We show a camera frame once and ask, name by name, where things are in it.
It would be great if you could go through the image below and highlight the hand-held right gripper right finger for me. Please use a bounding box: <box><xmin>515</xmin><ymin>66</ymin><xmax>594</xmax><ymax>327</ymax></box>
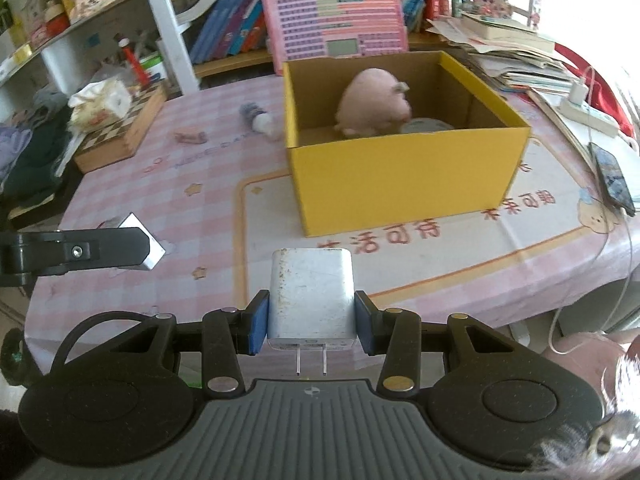
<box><xmin>353</xmin><ymin>290</ymin><xmax>540</xmax><ymax>394</ymax></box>

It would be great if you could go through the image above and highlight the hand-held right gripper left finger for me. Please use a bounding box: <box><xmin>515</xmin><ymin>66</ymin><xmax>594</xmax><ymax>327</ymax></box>
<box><xmin>109</xmin><ymin>290</ymin><xmax>271</xmax><ymax>394</ymax></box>

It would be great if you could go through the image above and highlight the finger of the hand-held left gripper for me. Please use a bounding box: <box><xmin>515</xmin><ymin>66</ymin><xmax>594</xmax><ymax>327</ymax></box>
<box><xmin>0</xmin><ymin>227</ymin><xmax>153</xmax><ymax>288</ymax></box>

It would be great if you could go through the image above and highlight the white plug charger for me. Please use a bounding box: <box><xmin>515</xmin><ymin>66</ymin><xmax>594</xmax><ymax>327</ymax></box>
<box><xmin>267</xmin><ymin>248</ymin><xmax>357</xmax><ymax>377</ymax></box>

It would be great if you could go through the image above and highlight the small silver metal object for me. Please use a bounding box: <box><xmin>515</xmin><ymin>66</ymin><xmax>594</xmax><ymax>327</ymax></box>
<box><xmin>99</xmin><ymin>212</ymin><xmax>167</xmax><ymax>270</ymax></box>

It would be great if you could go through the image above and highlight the yellow cardboard box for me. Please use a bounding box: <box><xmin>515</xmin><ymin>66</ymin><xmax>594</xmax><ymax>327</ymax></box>
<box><xmin>282</xmin><ymin>50</ymin><xmax>532</xmax><ymax>239</ymax></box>

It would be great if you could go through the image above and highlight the clear packing tape roll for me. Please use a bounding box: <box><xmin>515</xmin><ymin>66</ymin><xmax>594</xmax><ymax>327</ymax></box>
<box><xmin>401</xmin><ymin>116</ymin><xmax>454</xmax><ymax>135</ymax></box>

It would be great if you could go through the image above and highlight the pink plush toy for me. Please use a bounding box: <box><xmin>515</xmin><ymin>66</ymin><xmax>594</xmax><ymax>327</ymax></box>
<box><xmin>333</xmin><ymin>67</ymin><xmax>412</xmax><ymax>137</ymax></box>

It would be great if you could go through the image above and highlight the white and green container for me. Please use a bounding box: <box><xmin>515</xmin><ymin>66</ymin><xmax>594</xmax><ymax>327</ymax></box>
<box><xmin>140</xmin><ymin>52</ymin><xmax>169</xmax><ymax>84</ymax></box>

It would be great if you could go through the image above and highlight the dark cloth pile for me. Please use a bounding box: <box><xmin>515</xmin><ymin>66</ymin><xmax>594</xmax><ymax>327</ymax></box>
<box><xmin>0</xmin><ymin>89</ymin><xmax>77</xmax><ymax>213</ymax></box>

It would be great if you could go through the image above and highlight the wooden chessboard box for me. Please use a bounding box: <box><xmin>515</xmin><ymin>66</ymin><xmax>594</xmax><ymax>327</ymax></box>
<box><xmin>73</xmin><ymin>82</ymin><xmax>169</xmax><ymax>175</ymax></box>

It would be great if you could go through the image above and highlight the floral tissue pack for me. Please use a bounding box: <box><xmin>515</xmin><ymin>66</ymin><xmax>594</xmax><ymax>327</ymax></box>
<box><xmin>67</xmin><ymin>78</ymin><xmax>134</xmax><ymax>134</ymax></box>

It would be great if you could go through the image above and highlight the red and white tube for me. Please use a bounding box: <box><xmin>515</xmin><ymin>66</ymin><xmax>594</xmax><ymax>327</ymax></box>
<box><xmin>118</xmin><ymin>35</ymin><xmax>152</xmax><ymax>87</ymax></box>

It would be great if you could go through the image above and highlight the small grey white plush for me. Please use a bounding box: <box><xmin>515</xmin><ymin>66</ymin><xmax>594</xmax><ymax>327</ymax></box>
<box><xmin>239</xmin><ymin>101</ymin><xmax>282</xmax><ymax>142</ymax></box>

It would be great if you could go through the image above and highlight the person's fluffy clothing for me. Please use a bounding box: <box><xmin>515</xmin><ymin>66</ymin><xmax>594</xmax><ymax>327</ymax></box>
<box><xmin>539</xmin><ymin>331</ymin><xmax>640</xmax><ymax>480</ymax></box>

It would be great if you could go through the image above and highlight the row of blue books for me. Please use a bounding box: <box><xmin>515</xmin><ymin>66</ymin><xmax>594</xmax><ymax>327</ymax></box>
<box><xmin>188</xmin><ymin>0</ymin><xmax>274</xmax><ymax>66</ymax></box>

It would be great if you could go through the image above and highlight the black smartphone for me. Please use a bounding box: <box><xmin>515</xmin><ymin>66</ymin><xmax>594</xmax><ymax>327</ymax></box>
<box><xmin>588</xmin><ymin>141</ymin><xmax>637</xmax><ymax>213</ymax></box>

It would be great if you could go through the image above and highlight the pink toy learning tablet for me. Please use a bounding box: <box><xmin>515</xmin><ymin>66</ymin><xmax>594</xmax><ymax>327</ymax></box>
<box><xmin>261</xmin><ymin>0</ymin><xmax>409</xmax><ymax>76</ymax></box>

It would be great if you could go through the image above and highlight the white power strip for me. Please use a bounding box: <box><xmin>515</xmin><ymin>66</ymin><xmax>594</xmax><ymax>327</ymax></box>
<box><xmin>556</xmin><ymin>97</ymin><xmax>621</xmax><ymax>138</ymax></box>

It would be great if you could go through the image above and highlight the stack of papers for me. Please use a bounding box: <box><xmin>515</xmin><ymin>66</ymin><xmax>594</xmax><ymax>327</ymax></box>
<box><xmin>426</xmin><ymin>11</ymin><xmax>582</xmax><ymax>94</ymax></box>

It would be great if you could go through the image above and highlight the small white charger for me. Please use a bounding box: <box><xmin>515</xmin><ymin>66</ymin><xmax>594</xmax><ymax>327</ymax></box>
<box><xmin>569</xmin><ymin>79</ymin><xmax>592</xmax><ymax>107</ymax></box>

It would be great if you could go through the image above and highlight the row of upright books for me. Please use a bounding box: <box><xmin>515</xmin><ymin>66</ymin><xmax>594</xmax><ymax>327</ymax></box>
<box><xmin>397</xmin><ymin>0</ymin><xmax>437</xmax><ymax>34</ymax></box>

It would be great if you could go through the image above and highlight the red bag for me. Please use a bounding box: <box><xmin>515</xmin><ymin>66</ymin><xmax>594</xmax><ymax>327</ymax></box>
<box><xmin>554</xmin><ymin>42</ymin><xmax>640</xmax><ymax>137</ymax></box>

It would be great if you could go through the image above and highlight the white shelf post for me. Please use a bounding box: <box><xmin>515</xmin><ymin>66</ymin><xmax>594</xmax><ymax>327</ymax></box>
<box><xmin>137</xmin><ymin>0</ymin><xmax>202</xmax><ymax>97</ymax></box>

